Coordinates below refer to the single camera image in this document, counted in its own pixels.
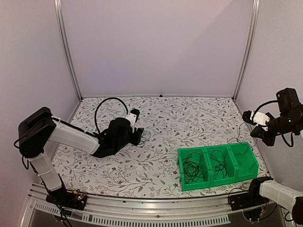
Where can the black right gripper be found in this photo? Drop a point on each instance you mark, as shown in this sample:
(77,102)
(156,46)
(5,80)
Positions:
(259,132)

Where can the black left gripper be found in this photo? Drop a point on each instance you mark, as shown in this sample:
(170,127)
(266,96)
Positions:
(136,141)

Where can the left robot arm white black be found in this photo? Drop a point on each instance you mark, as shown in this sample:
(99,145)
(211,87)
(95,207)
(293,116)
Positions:
(42,127)

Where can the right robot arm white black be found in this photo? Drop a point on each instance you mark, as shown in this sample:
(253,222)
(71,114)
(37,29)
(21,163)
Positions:
(288,124)

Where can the green bin right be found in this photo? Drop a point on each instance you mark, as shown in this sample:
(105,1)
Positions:
(245,161)

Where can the green bin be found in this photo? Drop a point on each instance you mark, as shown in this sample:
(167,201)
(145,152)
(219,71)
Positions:
(221,164)
(193,168)
(245,161)

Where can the floral patterned table mat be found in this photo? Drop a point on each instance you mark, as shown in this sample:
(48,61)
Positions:
(150,170)

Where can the green bin middle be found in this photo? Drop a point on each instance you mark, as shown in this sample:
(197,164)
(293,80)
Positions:
(221,164)

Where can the green bin left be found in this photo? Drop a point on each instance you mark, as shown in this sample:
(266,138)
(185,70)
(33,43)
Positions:
(193,168)

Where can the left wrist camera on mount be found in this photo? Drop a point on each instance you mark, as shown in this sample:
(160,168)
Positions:
(132,117)

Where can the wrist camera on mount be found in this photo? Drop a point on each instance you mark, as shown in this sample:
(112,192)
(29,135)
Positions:
(257,119)
(132,117)

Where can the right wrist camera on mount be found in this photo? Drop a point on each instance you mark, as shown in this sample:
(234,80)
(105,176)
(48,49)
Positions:
(257,119)

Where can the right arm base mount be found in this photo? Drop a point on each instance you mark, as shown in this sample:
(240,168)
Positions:
(248,201)

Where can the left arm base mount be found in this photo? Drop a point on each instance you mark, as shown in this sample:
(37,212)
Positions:
(63,198)

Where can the front aluminium rail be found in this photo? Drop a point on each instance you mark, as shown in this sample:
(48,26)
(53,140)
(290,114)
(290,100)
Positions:
(109,211)

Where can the right aluminium frame post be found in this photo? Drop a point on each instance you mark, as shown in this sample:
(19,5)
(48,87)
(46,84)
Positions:
(248,48)

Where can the aluminium frame post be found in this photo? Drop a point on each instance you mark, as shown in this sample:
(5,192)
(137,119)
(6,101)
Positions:
(66,48)
(248,48)

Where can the left aluminium frame post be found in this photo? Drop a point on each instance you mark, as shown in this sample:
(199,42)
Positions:
(66,48)

